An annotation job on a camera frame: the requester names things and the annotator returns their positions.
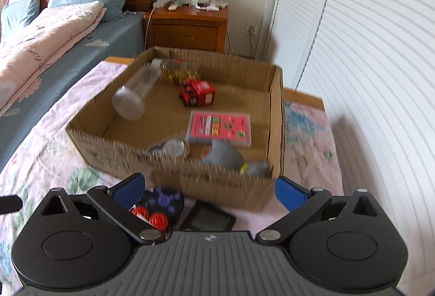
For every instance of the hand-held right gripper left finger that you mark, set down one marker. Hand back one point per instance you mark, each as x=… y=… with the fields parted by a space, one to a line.
x=129 y=190

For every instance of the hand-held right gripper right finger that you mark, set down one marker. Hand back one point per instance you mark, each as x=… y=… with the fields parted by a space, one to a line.
x=289 y=192

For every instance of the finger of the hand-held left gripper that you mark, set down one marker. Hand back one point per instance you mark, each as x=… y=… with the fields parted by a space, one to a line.
x=10 y=205

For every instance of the black toy with coloured buttons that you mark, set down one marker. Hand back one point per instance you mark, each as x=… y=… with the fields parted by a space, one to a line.
x=163 y=201

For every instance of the round metal keyring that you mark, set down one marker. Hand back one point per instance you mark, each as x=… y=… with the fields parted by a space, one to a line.
x=173 y=147

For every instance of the brown cardboard box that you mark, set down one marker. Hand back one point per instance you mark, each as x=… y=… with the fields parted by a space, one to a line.
x=217 y=187

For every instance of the grey toy elephant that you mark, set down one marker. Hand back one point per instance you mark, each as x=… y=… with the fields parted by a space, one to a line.
x=224 y=155

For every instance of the black device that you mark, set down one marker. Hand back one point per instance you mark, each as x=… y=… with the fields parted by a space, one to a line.
x=207 y=218

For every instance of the pink card case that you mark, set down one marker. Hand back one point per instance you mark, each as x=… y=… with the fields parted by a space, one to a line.
x=217 y=127

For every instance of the clear plastic jar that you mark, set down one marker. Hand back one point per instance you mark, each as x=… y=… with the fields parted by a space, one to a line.
x=136 y=88

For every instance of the bottle of golden capsules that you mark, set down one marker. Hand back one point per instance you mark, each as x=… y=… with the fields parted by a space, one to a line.
x=176 y=75

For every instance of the wide white louvred door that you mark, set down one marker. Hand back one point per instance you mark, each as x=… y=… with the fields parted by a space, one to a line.
x=373 y=78

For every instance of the blue bed sheet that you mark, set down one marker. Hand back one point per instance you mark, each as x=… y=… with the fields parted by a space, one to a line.
x=115 y=34

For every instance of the pink quilt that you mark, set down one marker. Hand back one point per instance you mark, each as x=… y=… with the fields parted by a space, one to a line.
x=40 y=44

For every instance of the wooden nightstand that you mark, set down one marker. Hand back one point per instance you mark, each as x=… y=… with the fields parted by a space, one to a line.
x=183 y=34

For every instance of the narrow white louvred door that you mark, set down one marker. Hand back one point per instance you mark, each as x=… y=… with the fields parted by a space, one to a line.
x=299 y=10

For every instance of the small blue pillow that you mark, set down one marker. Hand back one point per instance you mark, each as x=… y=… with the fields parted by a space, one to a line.
x=17 y=14

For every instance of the white wall socket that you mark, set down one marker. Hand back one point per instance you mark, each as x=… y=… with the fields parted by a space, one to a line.
x=251 y=28

